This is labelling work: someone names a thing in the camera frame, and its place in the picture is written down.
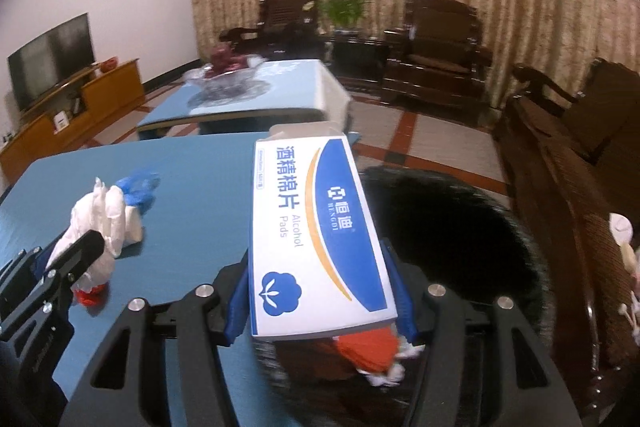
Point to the blue disposable glove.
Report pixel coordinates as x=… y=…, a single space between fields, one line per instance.
x=140 y=187

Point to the red ornament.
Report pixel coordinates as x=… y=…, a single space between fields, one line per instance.
x=109 y=64

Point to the white lace doily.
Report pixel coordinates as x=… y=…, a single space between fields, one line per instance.
x=250 y=95

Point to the black flat television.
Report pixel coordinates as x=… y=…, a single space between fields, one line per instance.
x=50 y=57

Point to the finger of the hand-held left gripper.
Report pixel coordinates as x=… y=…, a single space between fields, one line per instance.
x=20 y=269
x=80 y=252

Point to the red wrapper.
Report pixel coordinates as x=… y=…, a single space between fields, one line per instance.
x=90 y=297

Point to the dark wooden side table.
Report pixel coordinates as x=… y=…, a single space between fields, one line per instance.
x=355 y=57

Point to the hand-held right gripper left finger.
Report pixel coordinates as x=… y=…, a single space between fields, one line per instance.
x=235 y=322

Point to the glass fruit bowl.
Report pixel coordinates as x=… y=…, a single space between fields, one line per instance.
x=200 y=79

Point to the white device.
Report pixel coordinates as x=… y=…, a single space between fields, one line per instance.
x=61 y=121

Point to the white power strip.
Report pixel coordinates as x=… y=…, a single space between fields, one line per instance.
x=7 y=137

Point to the black-lined trash bin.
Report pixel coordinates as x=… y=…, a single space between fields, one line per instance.
x=450 y=232

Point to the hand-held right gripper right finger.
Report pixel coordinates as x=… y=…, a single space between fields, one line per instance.
x=405 y=312

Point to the white tissue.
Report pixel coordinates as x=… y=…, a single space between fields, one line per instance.
x=387 y=377

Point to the dark wooden armchair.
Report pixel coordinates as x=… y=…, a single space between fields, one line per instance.
x=440 y=32
x=285 y=14

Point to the red apple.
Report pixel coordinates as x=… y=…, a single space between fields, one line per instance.
x=238 y=63
x=223 y=53
x=219 y=66

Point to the large blue tablecloth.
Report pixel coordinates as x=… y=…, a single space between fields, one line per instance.
x=200 y=187

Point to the potted green plant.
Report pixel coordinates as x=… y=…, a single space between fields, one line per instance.
x=342 y=9

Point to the dark wooden sofa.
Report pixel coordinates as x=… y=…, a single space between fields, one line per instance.
x=550 y=167

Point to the pale pink white object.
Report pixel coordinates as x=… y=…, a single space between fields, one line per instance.
x=622 y=232

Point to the blue-covered coffee table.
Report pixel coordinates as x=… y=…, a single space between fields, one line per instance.
x=290 y=87

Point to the wooden television cabinet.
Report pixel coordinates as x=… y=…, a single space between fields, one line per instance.
x=115 y=87

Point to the white plastic tube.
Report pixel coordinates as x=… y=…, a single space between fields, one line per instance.
x=134 y=224

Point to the white plastic bag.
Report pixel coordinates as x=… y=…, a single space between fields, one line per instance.
x=100 y=217

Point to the blue and white cardboard box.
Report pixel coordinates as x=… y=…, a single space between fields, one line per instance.
x=310 y=232

